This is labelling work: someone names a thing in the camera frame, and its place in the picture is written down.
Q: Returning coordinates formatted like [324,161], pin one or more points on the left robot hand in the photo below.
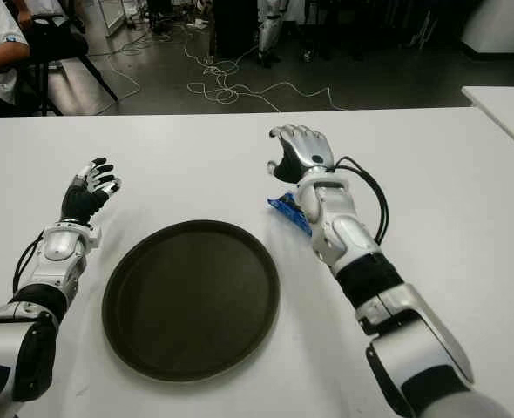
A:
[80,202]

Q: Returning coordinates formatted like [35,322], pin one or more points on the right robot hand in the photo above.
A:
[309,148]

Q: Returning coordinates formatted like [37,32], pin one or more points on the blue Oreo packet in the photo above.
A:
[289,211]

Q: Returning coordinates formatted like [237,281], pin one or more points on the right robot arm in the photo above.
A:
[348,231]

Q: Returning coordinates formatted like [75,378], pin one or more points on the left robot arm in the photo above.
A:
[58,244]

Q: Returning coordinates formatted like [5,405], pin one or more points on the silver humanoid robot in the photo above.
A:
[270,30]

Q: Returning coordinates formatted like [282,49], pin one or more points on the black box cabinet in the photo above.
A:
[235,30]

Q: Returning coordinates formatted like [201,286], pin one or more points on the round dark brown tray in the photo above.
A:
[191,305]

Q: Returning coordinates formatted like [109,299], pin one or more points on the black chair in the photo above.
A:
[61,43]

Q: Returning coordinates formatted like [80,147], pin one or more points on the white cabinet panel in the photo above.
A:
[111,15]

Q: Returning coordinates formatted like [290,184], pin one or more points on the neighbouring white table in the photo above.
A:
[509,109]

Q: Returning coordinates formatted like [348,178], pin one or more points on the white curved cabinet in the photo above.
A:
[501,26]

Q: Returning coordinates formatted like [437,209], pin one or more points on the grey metal frame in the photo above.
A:
[422,28]

